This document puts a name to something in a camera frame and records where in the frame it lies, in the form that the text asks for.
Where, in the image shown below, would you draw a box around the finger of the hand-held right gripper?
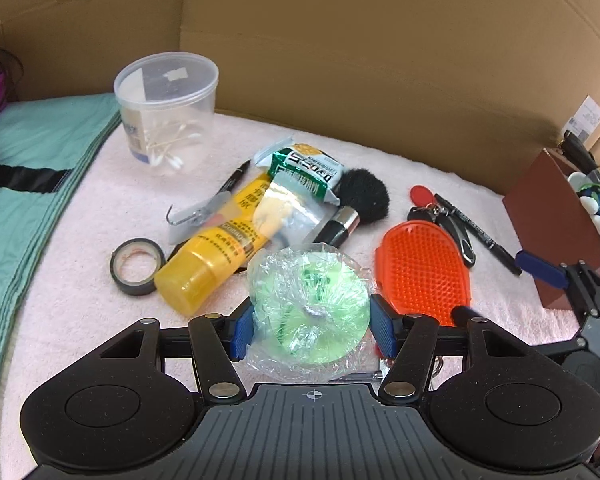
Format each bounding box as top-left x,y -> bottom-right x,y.
529,336 -> 589,362
514,249 -> 600,317

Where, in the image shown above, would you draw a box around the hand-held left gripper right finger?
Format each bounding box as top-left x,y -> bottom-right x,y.
369,293 -> 528,404

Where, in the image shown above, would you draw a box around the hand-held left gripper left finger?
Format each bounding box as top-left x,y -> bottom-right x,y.
98,304 -> 257,404

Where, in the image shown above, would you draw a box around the brown cardboard storage box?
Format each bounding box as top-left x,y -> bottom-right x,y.
502,147 -> 600,309

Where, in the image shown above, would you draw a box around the orange silicone brush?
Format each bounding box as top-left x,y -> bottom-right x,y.
375,220 -> 474,329

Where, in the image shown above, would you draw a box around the green disc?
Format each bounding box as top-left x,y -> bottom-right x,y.
245,244 -> 381,384

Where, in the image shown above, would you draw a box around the yellow squeeze tube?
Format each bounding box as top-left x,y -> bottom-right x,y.
154,172 -> 276,317

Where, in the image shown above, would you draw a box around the black makeup brush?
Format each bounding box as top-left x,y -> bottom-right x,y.
312,167 -> 391,249

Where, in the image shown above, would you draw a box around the green and white packet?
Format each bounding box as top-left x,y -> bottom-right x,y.
252,142 -> 344,206

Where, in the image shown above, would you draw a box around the clear round plastic container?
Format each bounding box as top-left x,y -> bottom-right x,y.
113,52 -> 220,177

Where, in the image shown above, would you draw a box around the black marker pen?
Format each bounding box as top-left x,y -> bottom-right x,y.
434,194 -> 524,277

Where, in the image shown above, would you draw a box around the black tape roll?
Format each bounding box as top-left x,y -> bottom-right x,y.
111,237 -> 167,297

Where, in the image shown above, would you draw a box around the metal hook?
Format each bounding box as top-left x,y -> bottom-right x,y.
167,194 -> 231,232

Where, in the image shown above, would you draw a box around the clear zip bag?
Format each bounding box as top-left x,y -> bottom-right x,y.
252,175 -> 331,252

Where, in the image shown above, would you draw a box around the key bunch with red tag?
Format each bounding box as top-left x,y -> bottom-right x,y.
407,184 -> 477,267

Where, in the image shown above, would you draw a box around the thin black pen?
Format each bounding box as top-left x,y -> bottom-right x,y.
215,159 -> 252,196

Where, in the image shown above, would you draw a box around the white shipping labels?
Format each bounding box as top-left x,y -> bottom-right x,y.
562,95 -> 600,144

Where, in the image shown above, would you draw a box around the white fluffy towel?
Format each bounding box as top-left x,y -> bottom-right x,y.
0,109 -> 588,480

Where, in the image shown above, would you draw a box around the bunch of cotton swabs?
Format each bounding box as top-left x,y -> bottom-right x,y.
145,122 -> 201,169

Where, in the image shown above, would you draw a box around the cardboard box with white labels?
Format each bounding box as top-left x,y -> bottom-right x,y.
179,0 -> 600,197

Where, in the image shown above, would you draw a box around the teal blanket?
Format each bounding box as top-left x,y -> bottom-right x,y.
0,92 -> 124,480

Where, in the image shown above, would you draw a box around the plain cardboard panel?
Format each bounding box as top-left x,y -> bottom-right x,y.
0,0 -> 189,107

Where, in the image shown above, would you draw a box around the black strap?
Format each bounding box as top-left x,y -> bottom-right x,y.
0,164 -> 74,194

